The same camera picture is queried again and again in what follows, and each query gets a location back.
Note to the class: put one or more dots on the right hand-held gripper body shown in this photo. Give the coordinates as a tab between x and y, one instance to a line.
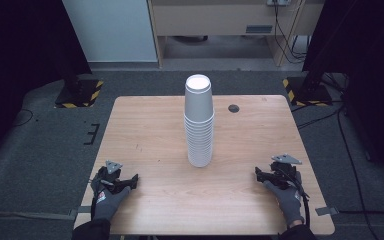
285	166

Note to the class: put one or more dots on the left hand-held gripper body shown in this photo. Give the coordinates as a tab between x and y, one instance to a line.
112	167

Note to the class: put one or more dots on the person's left hand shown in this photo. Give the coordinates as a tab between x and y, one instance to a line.
108	203

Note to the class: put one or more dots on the person's right hand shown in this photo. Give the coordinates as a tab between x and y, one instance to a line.
288	201

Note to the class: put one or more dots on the black floor tape marks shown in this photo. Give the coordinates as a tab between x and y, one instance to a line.
92	134

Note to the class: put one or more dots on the grey tape strip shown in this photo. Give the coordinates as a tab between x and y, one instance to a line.
80	210
326	211

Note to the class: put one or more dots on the dark round table grommet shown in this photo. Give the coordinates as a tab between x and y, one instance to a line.
233	108

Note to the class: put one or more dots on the stack of white paper cups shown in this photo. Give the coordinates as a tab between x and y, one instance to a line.
198	126

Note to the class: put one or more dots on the hazard-striped stand base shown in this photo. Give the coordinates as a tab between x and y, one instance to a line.
308	93
80	95

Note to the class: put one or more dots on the black metal stand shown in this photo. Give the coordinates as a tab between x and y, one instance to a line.
71	71
313	76

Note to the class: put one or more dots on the dark curtain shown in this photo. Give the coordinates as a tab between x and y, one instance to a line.
370	73
20	66

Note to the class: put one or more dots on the white cabinet panel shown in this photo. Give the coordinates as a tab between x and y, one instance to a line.
111	30

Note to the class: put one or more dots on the light wooden desk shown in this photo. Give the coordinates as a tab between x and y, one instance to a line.
213	20

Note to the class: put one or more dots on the white power strip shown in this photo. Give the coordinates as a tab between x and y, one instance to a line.
279	2

